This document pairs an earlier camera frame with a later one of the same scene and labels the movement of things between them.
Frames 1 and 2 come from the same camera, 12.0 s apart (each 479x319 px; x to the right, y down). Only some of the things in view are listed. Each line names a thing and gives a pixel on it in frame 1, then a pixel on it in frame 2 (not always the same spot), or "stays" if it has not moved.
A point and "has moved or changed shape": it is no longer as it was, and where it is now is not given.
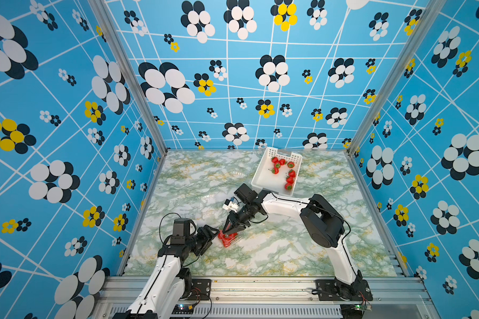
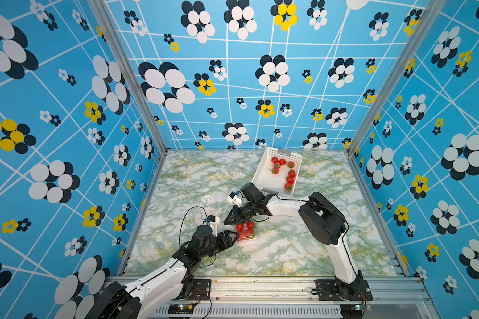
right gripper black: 235,224 stays
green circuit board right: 352,311 stays
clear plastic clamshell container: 229,239 has moved or changed shape
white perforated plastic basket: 278,172 stays
